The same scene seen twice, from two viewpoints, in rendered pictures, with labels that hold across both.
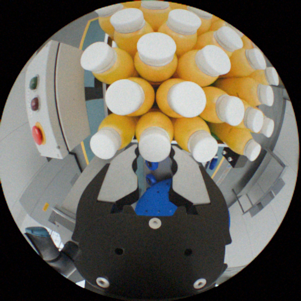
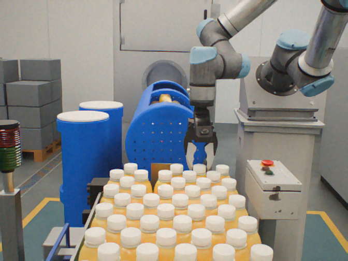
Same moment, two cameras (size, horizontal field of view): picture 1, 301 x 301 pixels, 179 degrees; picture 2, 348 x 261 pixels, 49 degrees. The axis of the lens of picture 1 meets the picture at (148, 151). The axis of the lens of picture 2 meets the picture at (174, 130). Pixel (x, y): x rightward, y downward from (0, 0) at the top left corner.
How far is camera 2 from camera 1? 1.07 m
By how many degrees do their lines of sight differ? 45
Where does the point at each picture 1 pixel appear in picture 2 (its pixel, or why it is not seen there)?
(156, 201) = not seen: hidden behind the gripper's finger
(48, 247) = (295, 77)
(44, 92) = (255, 171)
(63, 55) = (259, 192)
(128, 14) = (218, 188)
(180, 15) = (194, 187)
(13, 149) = not seen: outside the picture
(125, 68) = not seen: hidden behind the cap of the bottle
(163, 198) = (184, 161)
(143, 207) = (200, 153)
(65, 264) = (279, 61)
